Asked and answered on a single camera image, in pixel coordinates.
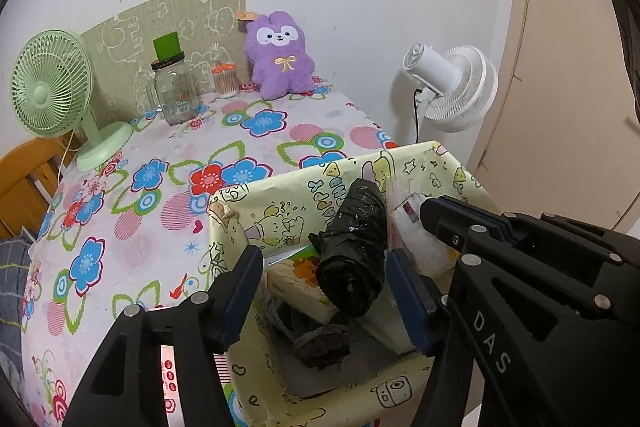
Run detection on pink paper packet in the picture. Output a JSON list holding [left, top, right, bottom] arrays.
[[160, 346, 179, 415]]

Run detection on white tissue pack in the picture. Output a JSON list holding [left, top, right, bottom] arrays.
[[390, 193, 458, 279]]

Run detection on yellow cartoon storage box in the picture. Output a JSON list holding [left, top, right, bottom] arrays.
[[209, 141, 498, 426]]

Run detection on black plastic bag roll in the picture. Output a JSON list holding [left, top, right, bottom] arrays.
[[309, 179, 387, 319]]

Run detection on dark grey socks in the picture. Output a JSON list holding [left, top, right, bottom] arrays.
[[264, 297, 352, 369]]

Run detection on white floor fan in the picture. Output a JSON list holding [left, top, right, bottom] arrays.
[[402, 42, 498, 133]]

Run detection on beige door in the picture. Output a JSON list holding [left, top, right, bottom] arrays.
[[470, 0, 639, 233]]

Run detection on floral tablecloth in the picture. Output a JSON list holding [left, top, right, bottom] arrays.
[[22, 80, 394, 426]]

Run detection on grey plaid pillow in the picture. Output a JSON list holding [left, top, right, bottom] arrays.
[[0, 235, 32, 395]]

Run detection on purple bunny plush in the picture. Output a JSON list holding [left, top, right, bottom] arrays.
[[244, 11, 314, 101]]

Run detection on wooden chair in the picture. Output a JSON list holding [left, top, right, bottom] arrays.
[[0, 133, 79, 239]]

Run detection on toothpick holder orange lid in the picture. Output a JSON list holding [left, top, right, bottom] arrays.
[[212, 62, 240, 98]]

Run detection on green desk fan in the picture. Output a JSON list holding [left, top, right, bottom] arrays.
[[10, 29, 134, 172]]

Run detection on glass mason jar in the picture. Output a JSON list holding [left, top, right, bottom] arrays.
[[152, 52, 200, 126]]

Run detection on green patterned board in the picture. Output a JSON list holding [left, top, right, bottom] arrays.
[[81, 0, 248, 127]]

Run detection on black fan power cable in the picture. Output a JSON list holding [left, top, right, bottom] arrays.
[[411, 86, 426, 144]]

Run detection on white fan power cable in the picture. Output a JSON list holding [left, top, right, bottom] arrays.
[[55, 128, 84, 186]]

